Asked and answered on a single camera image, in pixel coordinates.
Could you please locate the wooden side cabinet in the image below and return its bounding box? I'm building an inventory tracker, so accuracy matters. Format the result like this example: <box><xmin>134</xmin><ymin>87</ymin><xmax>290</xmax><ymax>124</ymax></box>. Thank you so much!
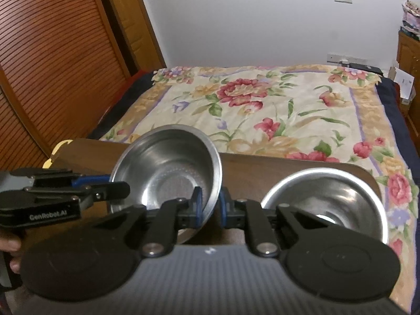
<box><xmin>397</xmin><ymin>31</ymin><xmax>420</xmax><ymax>152</ymax></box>

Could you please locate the person's left hand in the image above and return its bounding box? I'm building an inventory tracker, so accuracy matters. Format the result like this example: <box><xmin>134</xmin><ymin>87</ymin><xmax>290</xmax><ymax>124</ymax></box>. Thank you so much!
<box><xmin>0</xmin><ymin>230</ymin><xmax>22</xmax><ymax>275</ymax></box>

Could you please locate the medium steel bowl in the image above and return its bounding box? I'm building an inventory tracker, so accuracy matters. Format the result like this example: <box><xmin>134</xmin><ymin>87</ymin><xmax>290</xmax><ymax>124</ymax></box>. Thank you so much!
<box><xmin>261</xmin><ymin>168</ymin><xmax>389</xmax><ymax>244</ymax></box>

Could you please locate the yellow cloth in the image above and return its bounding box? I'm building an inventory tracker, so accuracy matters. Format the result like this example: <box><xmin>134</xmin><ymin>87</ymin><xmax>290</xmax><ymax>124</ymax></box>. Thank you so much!
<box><xmin>42</xmin><ymin>139</ymin><xmax>73</xmax><ymax>169</ymax></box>

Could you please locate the white wall socket strip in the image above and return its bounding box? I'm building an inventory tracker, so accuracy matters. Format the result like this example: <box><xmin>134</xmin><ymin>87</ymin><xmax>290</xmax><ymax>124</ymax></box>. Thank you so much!
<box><xmin>327</xmin><ymin>53</ymin><xmax>368</xmax><ymax>65</ymax></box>

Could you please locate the brown louvered wardrobe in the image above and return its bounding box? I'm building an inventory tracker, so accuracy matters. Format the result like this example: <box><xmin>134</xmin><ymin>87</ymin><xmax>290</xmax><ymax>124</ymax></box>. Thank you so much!
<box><xmin>1</xmin><ymin>0</ymin><xmax>164</xmax><ymax>170</ymax></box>

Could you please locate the floral bed blanket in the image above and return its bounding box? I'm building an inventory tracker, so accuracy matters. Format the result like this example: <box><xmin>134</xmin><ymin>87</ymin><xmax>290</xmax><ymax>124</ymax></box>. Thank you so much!
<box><xmin>90</xmin><ymin>65</ymin><xmax>419</xmax><ymax>314</ymax></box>

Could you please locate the large steel bowl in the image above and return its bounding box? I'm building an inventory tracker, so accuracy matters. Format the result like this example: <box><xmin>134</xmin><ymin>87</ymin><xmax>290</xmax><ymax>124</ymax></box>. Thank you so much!
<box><xmin>110</xmin><ymin>124</ymin><xmax>223</xmax><ymax>243</ymax></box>

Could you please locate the white paper box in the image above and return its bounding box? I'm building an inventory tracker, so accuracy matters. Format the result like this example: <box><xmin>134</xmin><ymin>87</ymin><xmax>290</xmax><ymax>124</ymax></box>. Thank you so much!
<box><xmin>388</xmin><ymin>60</ymin><xmax>416</xmax><ymax>105</ymax></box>

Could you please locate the pile of papers on cabinet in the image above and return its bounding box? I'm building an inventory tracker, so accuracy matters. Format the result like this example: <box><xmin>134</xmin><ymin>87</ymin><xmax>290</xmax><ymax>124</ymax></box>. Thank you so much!
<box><xmin>402</xmin><ymin>0</ymin><xmax>420</xmax><ymax>39</ymax></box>

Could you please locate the black device on bed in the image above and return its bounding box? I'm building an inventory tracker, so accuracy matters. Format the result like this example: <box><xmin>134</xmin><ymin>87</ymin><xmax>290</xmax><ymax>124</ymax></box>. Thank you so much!
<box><xmin>342</xmin><ymin>63</ymin><xmax>384</xmax><ymax>76</ymax></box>

